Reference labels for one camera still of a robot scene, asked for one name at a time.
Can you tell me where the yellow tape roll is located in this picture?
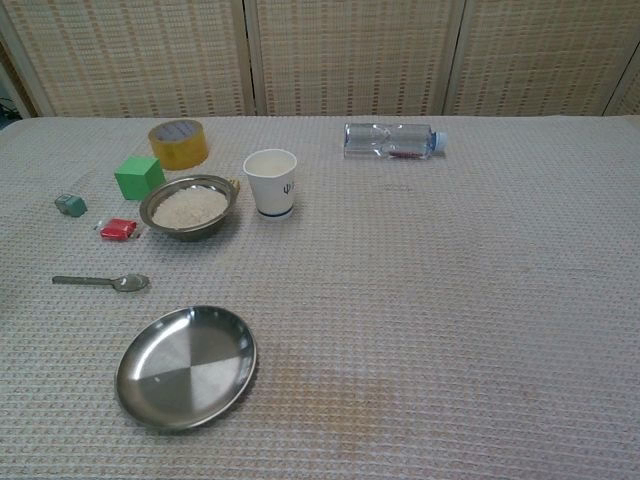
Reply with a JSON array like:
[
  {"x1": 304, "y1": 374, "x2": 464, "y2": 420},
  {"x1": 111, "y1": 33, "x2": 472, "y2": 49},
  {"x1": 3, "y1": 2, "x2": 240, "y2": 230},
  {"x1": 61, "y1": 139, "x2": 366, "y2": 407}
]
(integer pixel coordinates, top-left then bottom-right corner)
[{"x1": 147, "y1": 118, "x2": 210, "y2": 172}]

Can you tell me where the metal spoon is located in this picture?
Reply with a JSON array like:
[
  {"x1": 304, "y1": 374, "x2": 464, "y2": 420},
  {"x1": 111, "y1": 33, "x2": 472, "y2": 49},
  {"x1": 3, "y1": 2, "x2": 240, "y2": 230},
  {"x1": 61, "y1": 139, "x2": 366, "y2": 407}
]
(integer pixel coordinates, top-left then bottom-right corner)
[{"x1": 51, "y1": 273, "x2": 151, "y2": 294}]

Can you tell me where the red wrapped packet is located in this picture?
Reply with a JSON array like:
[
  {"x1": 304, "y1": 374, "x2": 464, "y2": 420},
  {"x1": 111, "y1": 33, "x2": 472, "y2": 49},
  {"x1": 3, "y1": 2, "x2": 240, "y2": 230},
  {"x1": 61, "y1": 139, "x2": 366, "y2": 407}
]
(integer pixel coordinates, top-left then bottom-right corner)
[{"x1": 92, "y1": 217, "x2": 146, "y2": 241}]

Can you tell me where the bamboo folding screen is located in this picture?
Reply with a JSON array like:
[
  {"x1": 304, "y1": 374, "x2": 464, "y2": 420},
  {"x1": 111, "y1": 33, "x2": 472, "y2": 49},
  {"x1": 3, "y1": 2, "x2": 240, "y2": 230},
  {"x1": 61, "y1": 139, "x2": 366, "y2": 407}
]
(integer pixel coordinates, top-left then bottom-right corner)
[{"x1": 0, "y1": 0, "x2": 640, "y2": 119}]

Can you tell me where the metal bowl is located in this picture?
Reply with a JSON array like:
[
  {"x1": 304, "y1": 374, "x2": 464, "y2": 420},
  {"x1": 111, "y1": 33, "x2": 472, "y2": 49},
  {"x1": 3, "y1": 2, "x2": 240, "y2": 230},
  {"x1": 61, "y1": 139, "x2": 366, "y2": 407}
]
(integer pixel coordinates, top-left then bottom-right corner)
[
  {"x1": 114, "y1": 305, "x2": 259, "y2": 432},
  {"x1": 138, "y1": 173, "x2": 237, "y2": 243}
]

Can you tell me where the green cube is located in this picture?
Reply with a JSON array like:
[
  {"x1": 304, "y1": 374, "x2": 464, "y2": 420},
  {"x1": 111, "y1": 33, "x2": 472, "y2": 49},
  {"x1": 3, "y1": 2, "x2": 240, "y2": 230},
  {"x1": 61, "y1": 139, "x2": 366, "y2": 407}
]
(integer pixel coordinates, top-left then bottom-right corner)
[{"x1": 113, "y1": 155, "x2": 166, "y2": 202}]

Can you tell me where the small teal box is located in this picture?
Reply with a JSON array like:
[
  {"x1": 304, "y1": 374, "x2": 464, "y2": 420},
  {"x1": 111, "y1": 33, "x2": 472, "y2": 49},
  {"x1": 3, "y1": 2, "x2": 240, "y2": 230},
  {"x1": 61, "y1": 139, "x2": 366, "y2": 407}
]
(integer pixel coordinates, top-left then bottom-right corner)
[{"x1": 54, "y1": 193, "x2": 89, "y2": 219}]

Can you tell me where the woven beige tablecloth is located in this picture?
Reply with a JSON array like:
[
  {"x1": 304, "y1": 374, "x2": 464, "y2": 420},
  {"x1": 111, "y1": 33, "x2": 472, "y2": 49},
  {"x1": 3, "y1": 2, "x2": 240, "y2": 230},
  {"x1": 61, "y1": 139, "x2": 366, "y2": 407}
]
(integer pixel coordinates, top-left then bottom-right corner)
[{"x1": 0, "y1": 115, "x2": 640, "y2": 480}]

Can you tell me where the white paper cup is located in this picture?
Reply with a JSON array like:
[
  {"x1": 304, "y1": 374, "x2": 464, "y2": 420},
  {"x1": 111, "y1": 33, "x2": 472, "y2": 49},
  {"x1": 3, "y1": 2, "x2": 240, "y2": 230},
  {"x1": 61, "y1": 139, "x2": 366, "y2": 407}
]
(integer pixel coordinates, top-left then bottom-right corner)
[{"x1": 242, "y1": 148, "x2": 298, "y2": 222}]

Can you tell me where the clear plastic water bottle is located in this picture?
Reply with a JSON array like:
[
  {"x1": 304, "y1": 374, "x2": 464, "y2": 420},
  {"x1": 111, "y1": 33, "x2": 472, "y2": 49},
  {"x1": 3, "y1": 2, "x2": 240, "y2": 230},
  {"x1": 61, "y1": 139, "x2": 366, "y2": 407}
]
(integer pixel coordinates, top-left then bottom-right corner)
[{"x1": 342, "y1": 122, "x2": 448, "y2": 161}]

